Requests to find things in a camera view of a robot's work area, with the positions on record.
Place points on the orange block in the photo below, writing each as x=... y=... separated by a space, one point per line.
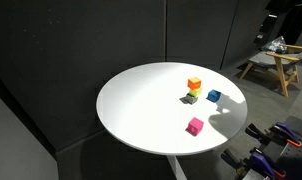
x=194 y=82

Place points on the grey block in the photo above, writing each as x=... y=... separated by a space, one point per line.
x=191 y=99

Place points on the lime green block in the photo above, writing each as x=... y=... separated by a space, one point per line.
x=196 y=92

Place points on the pink block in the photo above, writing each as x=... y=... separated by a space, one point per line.
x=195 y=126

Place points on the blue block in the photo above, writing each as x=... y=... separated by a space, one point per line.
x=213 y=95

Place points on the clear plastic bag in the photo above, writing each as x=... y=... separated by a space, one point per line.
x=276 y=45

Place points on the purple orange spring clamp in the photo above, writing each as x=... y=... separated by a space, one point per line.
x=286 y=131
x=262 y=163

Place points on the wooden armchair grey cushion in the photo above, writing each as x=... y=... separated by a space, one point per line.
x=281 y=61

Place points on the white table pedestal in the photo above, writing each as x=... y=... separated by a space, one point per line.
x=177 y=168

